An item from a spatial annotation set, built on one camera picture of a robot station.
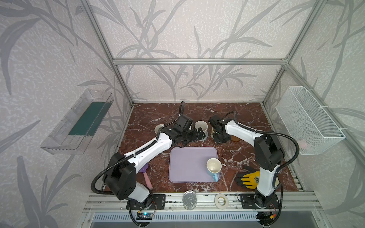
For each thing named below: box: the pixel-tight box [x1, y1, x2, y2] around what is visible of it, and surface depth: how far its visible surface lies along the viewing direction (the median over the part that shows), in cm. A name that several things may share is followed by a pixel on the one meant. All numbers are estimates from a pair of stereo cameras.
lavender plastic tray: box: [168, 146, 219, 183], surface depth 89 cm
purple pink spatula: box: [138, 163, 154, 190], surface depth 82 cm
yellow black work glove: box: [235, 170, 260, 190], surface depth 80 cm
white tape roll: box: [214, 193, 229, 210], surface depth 75 cm
